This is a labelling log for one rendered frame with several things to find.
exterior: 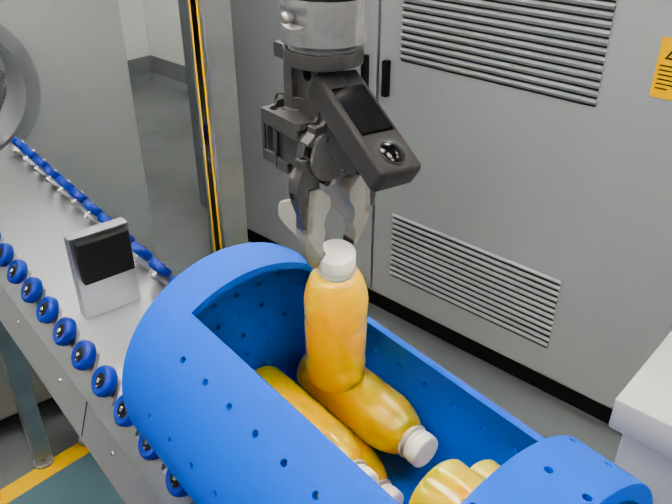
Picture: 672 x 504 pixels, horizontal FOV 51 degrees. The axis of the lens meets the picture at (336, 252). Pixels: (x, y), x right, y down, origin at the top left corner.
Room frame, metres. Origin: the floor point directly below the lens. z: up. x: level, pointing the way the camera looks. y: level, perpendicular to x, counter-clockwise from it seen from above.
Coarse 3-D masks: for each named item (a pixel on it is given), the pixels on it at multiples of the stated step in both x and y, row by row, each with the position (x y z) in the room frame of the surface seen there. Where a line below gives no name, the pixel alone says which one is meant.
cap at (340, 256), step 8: (328, 240) 0.61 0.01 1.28; (336, 240) 0.61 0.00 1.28; (344, 240) 0.61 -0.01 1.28; (328, 248) 0.60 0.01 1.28; (336, 248) 0.60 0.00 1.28; (344, 248) 0.60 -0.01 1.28; (352, 248) 0.60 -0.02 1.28; (328, 256) 0.59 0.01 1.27; (336, 256) 0.59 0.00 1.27; (344, 256) 0.59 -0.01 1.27; (352, 256) 0.59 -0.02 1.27; (320, 264) 0.59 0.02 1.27; (328, 264) 0.58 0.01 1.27; (336, 264) 0.58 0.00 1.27; (344, 264) 0.58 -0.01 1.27; (352, 264) 0.59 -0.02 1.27; (328, 272) 0.58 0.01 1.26; (336, 272) 0.58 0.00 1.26; (344, 272) 0.58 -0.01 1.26
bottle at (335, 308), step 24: (312, 288) 0.59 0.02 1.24; (336, 288) 0.58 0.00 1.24; (360, 288) 0.59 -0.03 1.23; (312, 312) 0.59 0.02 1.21; (336, 312) 0.58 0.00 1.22; (360, 312) 0.59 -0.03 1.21; (312, 336) 0.59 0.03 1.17; (336, 336) 0.58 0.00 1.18; (360, 336) 0.60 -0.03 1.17; (312, 360) 0.60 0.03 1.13; (336, 360) 0.59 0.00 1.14; (360, 360) 0.61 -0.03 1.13; (336, 384) 0.60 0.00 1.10
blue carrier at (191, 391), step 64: (256, 256) 0.66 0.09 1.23; (192, 320) 0.57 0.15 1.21; (256, 320) 0.69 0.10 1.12; (128, 384) 0.57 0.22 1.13; (192, 384) 0.51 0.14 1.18; (256, 384) 0.48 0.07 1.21; (448, 384) 0.57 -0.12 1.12; (192, 448) 0.47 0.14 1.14; (256, 448) 0.43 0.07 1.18; (320, 448) 0.40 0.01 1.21; (448, 448) 0.56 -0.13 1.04; (512, 448) 0.51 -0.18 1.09; (576, 448) 0.39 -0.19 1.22
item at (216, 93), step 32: (192, 0) 1.30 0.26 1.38; (224, 0) 1.31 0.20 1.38; (192, 32) 1.31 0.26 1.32; (224, 32) 1.30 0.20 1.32; (224, 64) 1.30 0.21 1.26; (224, 96) 1.30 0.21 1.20; (224, 128) 1.29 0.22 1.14; (224, 160) 1.29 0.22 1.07; (224, 192) 1.28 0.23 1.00; (224, 224) 1.28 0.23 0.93
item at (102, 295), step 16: (112, 224) 1.00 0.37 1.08; (64, 240) 0.97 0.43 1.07; (80, 240) 0.96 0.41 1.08; (96, 240) 0.96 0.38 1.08; (112, 240) 0.98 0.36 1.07; (128, 240) 1.00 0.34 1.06; (80, 256) 0.94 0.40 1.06; (96, 256) 0.96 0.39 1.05; (112, 256) 0.98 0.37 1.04; (128, 256) 0.99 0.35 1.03; (80, 272) 0.95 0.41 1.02; (96, 272) 0.96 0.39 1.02; (112, 272) 0.97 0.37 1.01; (128, 272) 1.01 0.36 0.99; (80, 288) 0.95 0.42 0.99; (96, 288) 0.97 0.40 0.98; (112, 288) 0.98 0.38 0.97; (128, 288) 1.00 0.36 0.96; (80, 304) 0.96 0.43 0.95; (96, 304) 0.96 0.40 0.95; (112, 304) 0.98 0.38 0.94
